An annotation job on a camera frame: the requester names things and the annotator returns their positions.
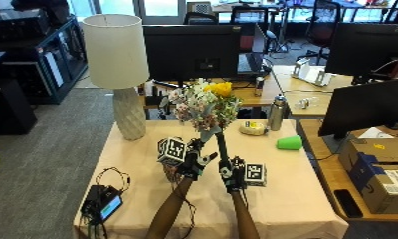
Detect dark shelving unit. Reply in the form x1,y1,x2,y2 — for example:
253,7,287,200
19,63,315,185
0,8,89,106

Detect wooden desk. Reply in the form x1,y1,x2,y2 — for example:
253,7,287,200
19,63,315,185
138,64,332,118
298,119,398,223

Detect person's right hand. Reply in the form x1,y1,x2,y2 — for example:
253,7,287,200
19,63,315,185
217,156,249,193

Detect white marker cube on left glove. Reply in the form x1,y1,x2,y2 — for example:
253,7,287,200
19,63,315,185
157,136,189,167

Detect laptop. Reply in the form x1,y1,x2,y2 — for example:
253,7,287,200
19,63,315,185
235,23,270,76

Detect black computer monitor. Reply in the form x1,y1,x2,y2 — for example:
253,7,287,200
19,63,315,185
316,78,398,140
324,21,398,84
142,23,243,88

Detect black computer tower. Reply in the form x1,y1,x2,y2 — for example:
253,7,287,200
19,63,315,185
0,78,39,136

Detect yellow and white packet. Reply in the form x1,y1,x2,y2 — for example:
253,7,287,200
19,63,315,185
237,120,268,137

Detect black cables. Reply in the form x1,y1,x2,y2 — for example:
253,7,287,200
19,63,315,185
93,166,133,194

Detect yellow flower with green stem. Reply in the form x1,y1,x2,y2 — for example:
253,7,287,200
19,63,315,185
201,81,233,167

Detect pink and white flower bouquet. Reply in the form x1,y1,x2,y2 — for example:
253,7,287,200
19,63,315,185
167,78,241,144

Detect white table lamp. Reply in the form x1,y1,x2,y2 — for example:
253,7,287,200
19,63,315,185
81,13,152,141

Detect green plastic cup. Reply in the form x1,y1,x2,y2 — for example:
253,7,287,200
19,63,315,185
274,134,304,151

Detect steel water bottle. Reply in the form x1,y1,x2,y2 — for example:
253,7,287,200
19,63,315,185
266,94,288,132

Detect black office chair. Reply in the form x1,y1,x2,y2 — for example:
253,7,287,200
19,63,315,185
295,0,343,66
229,4,288,54

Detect black smartphone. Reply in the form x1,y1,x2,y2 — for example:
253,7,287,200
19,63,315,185
332,188,364,219

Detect black device with lit screen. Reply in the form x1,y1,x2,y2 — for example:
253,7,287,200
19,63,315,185
80,184,125,224

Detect clear plastic bottle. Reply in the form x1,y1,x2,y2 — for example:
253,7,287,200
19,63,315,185
292,96,320,110

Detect person's left hand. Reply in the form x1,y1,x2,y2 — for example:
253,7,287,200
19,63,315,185
177,138,218,181

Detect beige tablecloth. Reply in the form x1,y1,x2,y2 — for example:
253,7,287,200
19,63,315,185
72,119,350,239

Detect cardboard box with blue tape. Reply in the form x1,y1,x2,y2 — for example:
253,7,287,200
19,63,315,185
347,152,398,215

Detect white marker cube on glove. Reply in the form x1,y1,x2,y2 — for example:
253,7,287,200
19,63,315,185
242,162,267,187
157,136,189,167

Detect white marker cube on right glove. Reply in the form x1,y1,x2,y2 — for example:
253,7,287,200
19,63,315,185
242,162,267,187

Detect white stand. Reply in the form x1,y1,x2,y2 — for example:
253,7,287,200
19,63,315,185
290,57,334,88

